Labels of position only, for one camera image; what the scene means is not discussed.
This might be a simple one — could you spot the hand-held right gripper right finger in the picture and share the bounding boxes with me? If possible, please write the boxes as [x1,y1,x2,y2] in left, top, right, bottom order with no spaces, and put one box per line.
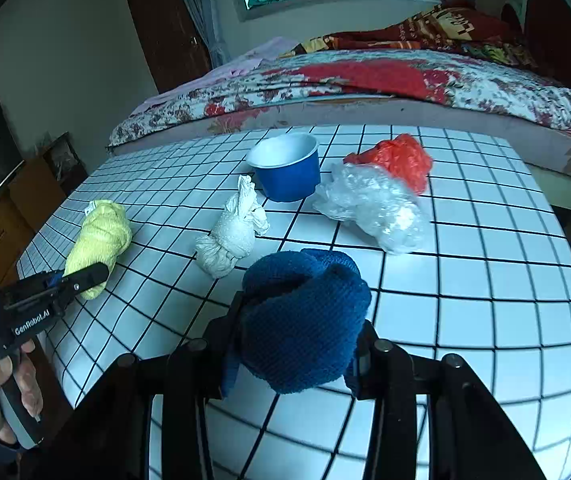
[345,322,549,480]

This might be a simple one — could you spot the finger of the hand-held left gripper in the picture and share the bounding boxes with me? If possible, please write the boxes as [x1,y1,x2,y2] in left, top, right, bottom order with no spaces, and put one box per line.
[40,261,112,306]

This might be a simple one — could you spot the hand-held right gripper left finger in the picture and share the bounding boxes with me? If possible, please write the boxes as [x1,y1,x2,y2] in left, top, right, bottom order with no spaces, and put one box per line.
[50,290,246,480]

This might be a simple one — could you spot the yellow cloth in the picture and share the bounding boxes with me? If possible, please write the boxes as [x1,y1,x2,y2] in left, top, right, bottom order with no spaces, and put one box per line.
[64,199,133,302]

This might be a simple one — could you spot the dark blue towel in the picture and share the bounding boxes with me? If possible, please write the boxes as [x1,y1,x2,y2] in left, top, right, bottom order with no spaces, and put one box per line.
[221,248,372,396]

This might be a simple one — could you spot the white knotted cloth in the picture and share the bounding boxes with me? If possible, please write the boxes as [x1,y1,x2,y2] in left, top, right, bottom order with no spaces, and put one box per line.
[194,175,271,279]

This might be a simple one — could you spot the clear plastic bag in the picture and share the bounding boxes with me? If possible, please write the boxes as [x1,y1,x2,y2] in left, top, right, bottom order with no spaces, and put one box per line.
[313,162,431,256]

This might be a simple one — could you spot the blue paper cup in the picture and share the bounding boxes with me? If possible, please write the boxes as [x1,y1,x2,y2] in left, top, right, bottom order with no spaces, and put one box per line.
[246,132,322,203]

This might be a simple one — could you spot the red plastic bag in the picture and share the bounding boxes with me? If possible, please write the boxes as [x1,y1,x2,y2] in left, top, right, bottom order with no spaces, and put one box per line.
[344,133,435,196]

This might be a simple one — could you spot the wooden cabinet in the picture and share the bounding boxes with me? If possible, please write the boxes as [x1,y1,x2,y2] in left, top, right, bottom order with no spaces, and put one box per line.
[0,155,88,311]

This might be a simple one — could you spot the checked white tablecloth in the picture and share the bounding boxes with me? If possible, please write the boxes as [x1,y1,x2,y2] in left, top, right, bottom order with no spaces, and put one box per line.
[15,124,571,480]

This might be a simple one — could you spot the brown wooden door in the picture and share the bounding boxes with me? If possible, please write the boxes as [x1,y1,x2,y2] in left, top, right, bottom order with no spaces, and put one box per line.
[121,0,213,96]

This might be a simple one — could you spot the pink cloth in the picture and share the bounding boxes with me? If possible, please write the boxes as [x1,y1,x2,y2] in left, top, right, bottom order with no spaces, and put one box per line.
[132,36,299,111]

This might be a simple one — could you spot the grey curtain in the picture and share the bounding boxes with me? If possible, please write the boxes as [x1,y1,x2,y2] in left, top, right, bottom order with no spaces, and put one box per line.
[170,0,231,68]

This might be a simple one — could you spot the floral quilt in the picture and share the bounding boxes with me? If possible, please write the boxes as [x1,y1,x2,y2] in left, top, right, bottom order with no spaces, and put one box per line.
[108,50,571,148]

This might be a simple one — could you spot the red printed blanket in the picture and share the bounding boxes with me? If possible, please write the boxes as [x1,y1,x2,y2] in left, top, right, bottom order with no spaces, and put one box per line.
[293,2,536,68]

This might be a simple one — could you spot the white bed with red headboard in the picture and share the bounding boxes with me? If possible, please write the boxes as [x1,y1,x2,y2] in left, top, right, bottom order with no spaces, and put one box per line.
[108,0,571,196]

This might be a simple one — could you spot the dark picture frame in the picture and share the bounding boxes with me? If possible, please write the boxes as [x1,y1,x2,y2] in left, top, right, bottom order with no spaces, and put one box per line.
[42,132,88,183]

